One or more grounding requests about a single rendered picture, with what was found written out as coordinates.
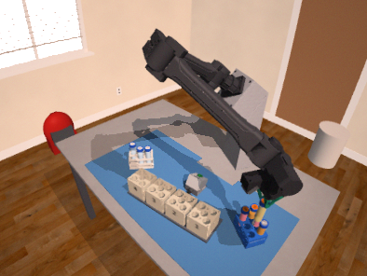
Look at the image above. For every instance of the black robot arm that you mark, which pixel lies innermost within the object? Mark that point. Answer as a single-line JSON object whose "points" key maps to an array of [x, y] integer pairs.
{"points": [[265, 153]]}

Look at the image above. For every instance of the blue table mat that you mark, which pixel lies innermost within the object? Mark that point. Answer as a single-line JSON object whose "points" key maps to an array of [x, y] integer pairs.
{"points": [[224, 254]]}

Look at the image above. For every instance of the blue-capped graduated tube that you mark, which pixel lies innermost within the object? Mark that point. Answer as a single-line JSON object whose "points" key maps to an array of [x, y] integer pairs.
{"points": [[140, 153]]}

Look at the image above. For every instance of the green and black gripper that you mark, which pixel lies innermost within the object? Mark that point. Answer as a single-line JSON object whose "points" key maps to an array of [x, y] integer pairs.
{"points": [[270, 196]]}

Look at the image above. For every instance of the blue tube rack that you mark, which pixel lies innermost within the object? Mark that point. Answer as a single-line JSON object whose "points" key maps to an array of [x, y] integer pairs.
{"points": [[243, 230]]}

